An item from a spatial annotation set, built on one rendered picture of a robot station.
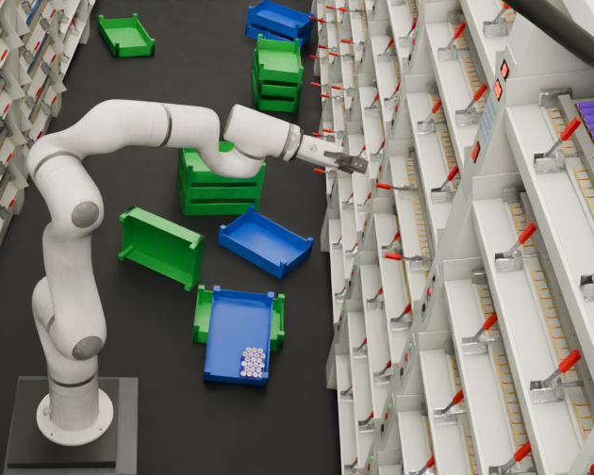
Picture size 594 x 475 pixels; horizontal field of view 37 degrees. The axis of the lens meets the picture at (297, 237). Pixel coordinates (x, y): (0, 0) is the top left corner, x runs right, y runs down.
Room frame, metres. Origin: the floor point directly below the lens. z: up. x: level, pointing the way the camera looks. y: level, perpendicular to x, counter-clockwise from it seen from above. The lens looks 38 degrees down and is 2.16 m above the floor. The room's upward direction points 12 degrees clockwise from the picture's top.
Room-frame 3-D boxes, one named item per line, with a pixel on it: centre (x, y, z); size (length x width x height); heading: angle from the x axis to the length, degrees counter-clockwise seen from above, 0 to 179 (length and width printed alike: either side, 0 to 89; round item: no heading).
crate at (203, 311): (2.18, 0.14, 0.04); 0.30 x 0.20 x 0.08; 98
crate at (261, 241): (2.62, 0.11, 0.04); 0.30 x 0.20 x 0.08; 63
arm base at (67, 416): (1.43, 0.47, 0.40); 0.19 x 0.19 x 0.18
